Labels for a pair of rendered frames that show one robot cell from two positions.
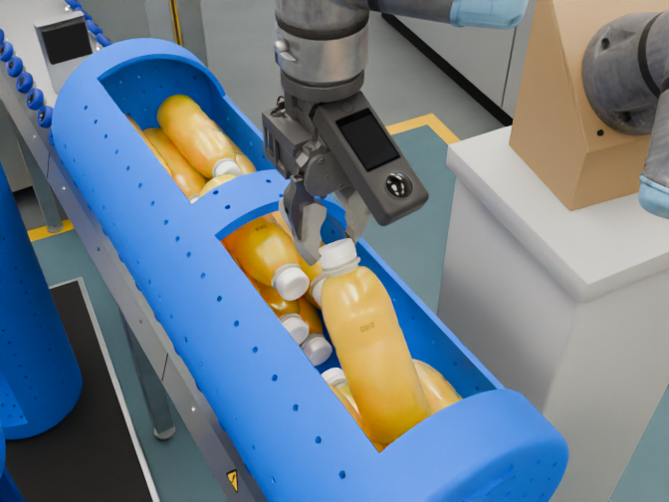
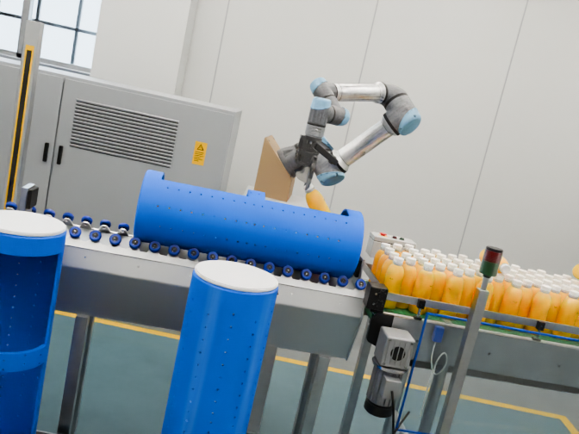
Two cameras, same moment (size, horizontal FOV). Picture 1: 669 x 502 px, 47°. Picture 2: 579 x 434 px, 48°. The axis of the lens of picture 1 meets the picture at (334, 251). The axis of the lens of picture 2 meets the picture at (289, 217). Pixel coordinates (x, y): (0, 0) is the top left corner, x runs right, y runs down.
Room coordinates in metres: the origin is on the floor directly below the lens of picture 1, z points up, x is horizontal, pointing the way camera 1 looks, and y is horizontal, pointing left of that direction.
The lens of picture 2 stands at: (-0.48, 2.36, 1.65)
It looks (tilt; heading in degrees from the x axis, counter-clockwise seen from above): 11 degrees down; 295
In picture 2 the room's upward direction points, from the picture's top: 12 degrees clockwise
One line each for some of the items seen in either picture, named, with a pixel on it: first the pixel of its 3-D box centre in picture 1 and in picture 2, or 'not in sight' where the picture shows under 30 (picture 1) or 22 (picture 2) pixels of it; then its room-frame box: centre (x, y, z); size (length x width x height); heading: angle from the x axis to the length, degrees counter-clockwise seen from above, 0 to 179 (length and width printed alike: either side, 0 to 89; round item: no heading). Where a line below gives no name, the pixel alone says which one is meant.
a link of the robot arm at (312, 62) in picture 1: (319, 44); (314, 131); (0.56, 0.01, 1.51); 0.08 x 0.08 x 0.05
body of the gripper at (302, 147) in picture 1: (318, 121); (308, 151); (0.57, 0.01, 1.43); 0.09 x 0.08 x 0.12; 32
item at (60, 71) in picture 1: (69, 54); (28, 205); (1.44, 0.56, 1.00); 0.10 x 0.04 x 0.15; 122
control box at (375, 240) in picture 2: not in sight; (390, 247); (0.29, -0.50, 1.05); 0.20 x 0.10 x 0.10; 32
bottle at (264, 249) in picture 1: (252, 234); not in sight; (0.72, 0.11, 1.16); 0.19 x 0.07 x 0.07; 32
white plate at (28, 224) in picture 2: not in sight; (22, 222); (1.18, 0.81, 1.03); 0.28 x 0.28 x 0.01
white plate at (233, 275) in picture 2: not in sight; (236, 275); (0.48, 0.56, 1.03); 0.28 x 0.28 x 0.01
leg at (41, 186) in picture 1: (31, 157); not in sight; (2.00, 0.99, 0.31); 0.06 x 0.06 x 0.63; 32
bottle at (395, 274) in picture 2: not in sight; (392, 283); (0.14, -0.10, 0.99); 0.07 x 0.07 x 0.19
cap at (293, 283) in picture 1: (291, 283); not in sight; (0.63, 0.05, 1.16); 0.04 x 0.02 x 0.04; 122
